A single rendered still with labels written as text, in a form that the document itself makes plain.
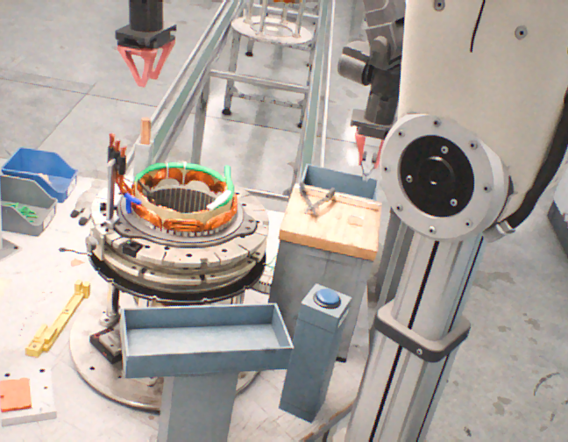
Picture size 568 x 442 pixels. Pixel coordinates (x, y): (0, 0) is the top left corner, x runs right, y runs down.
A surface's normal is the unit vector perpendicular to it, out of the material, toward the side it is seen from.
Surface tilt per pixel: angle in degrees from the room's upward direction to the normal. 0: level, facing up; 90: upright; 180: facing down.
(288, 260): 90
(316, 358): 90
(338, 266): 90
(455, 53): 109
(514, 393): 0
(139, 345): 0
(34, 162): 88
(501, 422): 0
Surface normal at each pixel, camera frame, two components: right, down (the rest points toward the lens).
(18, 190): -0.08, 0.47
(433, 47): -0.67, 0.55
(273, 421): 0.16, -0.85
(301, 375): -0.41, 0.40
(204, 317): 0.25, 0.53
